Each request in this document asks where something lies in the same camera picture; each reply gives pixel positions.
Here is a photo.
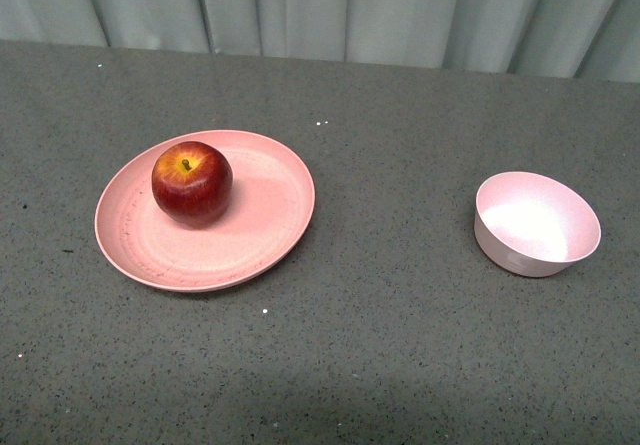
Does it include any red yellow apple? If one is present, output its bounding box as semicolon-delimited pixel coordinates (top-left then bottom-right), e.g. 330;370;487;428
151;140;233;228

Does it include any pink round plate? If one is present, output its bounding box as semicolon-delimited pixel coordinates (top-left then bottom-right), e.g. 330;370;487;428
94;130;315;293

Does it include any light pink bowl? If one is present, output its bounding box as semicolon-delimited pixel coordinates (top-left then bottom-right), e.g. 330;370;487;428
474;171;601;278

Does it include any white pleated curtain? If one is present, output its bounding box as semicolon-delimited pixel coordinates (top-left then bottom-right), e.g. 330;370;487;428
1;0;639;82

